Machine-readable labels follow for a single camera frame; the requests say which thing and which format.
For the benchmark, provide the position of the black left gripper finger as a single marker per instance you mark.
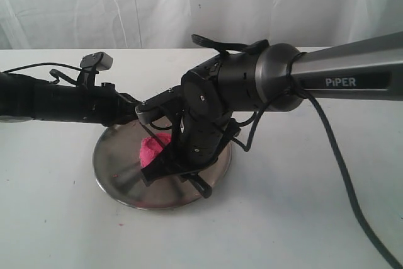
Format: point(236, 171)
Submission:
point(126, 114)
point(128, 100)

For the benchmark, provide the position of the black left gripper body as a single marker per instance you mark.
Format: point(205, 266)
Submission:
point(99, 104)

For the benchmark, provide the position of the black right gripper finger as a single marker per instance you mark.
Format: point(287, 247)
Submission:
point(166, 164)
point(193, 177)

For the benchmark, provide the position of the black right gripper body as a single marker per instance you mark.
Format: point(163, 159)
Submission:
point(202, 141)

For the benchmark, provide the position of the pink dough lump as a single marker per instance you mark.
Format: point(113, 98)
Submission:
point(151, 147)

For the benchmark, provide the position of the black knife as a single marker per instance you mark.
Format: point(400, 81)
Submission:
point(203, 188)

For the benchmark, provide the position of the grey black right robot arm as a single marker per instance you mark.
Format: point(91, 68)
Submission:
point(259, 78)

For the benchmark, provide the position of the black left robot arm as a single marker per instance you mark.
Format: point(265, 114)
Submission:
point(27, 98)

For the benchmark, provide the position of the round steel plate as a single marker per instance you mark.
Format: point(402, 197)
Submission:
point(117, 168)

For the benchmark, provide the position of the white backdrop curtain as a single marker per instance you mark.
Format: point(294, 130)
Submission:
point(161, 24)

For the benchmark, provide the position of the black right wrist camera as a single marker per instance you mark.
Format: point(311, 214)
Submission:
point(170, 104)

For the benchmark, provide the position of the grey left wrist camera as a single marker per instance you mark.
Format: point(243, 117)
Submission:
point(90, 66)

